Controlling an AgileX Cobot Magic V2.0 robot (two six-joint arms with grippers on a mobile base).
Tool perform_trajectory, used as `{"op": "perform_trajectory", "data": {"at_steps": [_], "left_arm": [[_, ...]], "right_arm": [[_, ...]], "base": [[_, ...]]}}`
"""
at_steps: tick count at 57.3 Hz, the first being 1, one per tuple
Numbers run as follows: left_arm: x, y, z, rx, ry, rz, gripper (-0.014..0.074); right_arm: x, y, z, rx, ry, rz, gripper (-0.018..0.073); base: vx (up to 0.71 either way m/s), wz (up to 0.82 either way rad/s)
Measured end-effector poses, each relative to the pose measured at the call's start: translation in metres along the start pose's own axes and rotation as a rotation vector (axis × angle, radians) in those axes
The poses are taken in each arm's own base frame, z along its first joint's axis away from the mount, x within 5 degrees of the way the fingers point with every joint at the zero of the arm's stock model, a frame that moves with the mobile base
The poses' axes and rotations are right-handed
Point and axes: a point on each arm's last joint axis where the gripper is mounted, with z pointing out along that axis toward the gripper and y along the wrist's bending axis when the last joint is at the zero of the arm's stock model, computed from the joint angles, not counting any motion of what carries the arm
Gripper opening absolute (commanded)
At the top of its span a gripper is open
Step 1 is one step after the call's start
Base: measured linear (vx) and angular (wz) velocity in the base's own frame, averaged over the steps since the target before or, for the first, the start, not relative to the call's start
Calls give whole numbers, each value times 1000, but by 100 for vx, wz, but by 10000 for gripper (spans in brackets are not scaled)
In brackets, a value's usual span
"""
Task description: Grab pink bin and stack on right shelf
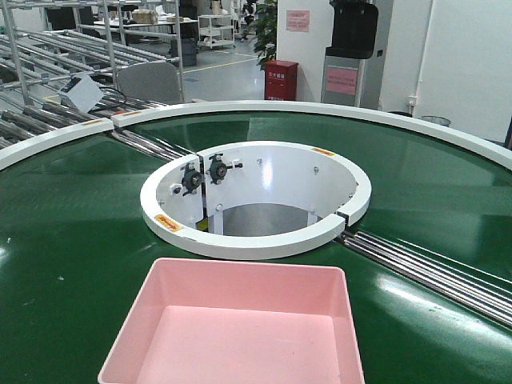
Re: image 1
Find pink wall sign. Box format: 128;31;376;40
286;10;310;32

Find white inner conveyor ring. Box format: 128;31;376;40
139;140;373;260

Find white control box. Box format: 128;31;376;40
58;74;104;113

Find red fire extinguisher cabinet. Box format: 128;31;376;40
265;60;298;101

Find metal roller rack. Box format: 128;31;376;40
1;1;185;148

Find white shelving cart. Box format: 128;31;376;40
198;14;234;50

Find steel conveyor transfer rollers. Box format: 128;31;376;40
336;231;511;328

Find white outer conveyor guard rail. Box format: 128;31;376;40
1;100;511;170

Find pink plastic bin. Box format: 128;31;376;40
98;258;364;383

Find green potted plant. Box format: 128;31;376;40
254;0;278;70

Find black wall-mounted dispenser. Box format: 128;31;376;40
326;1;378;59

